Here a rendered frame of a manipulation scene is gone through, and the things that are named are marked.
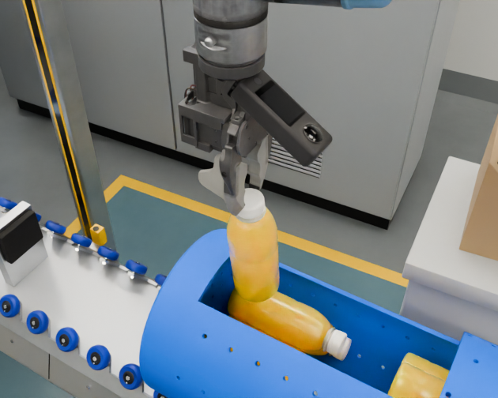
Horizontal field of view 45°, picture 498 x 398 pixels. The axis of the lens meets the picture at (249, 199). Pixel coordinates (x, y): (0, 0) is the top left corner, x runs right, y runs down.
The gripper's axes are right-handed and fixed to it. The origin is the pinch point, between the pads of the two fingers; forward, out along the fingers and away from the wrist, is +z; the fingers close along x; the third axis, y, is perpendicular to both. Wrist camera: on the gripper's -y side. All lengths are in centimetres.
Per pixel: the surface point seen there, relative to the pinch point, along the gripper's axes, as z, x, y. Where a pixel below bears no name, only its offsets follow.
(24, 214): 31, -3, 53
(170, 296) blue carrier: 17.3, 7.3, 8.8
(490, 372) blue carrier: 15.7, -2.3, -33.7
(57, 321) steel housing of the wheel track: 46, 7, 40
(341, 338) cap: 26.7, -5.1, -13.5
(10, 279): 43, 5, 54
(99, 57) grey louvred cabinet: 86, -130, 157
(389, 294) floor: 138, -110, 0
